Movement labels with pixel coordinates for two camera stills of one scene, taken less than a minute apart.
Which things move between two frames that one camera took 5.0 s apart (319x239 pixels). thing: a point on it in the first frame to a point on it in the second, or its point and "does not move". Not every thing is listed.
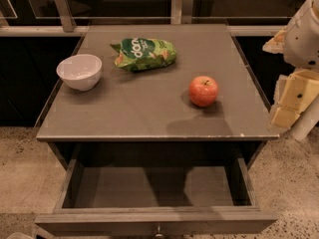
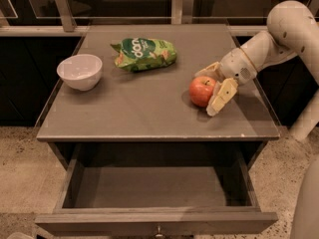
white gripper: [303, 39] to [236, 66]
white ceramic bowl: [80, 72] does not move
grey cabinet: [148, 119] does not move
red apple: [203, 91] does not move
